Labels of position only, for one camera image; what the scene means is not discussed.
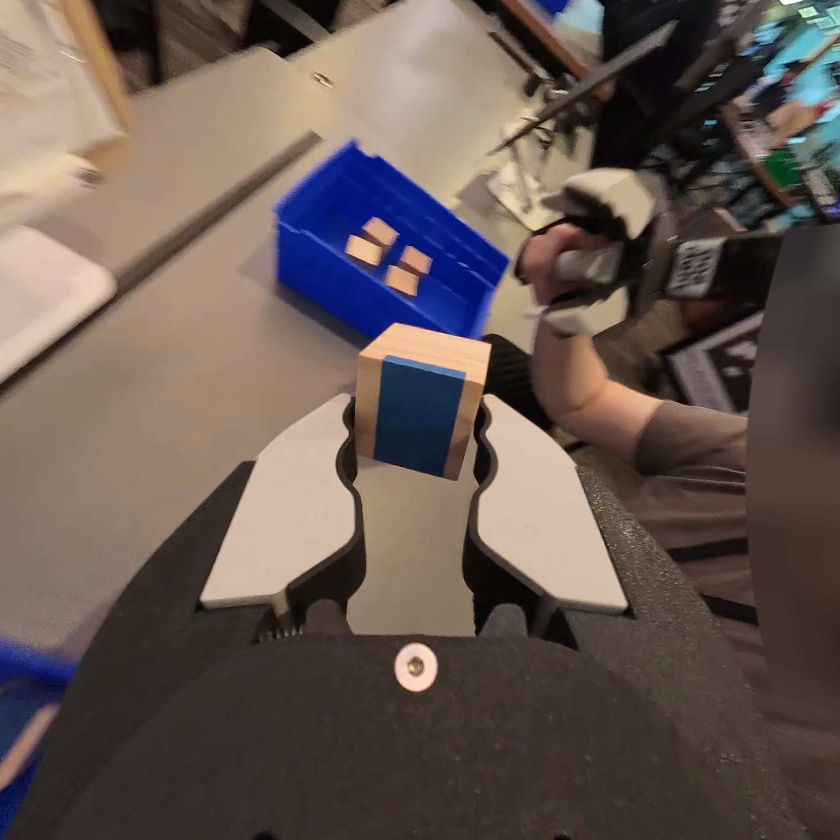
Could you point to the person's right forearm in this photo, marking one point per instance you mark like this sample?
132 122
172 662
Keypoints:
584 394

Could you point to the black textured pad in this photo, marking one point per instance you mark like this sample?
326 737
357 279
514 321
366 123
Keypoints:
512 387

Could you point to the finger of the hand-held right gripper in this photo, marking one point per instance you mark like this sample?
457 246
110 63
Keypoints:
590 318
623 197

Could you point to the person's right hand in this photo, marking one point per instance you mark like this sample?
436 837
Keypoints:
541 259

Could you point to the dark flat panel on stand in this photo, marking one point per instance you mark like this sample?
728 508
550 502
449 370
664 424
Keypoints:
590 85

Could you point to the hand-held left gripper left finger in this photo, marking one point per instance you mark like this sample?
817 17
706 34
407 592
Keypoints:
289 518

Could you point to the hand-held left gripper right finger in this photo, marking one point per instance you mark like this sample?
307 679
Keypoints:
544 525

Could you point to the wooden-edged work table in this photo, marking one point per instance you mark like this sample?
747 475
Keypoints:
544 33

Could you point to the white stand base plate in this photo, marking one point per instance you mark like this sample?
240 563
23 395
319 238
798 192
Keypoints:
46 295
518 190

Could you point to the printed instruction sheet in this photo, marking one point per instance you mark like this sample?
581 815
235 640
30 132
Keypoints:
39 79

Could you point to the blue plastic bin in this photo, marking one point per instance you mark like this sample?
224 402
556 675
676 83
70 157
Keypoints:
33 669
554 5
315 289

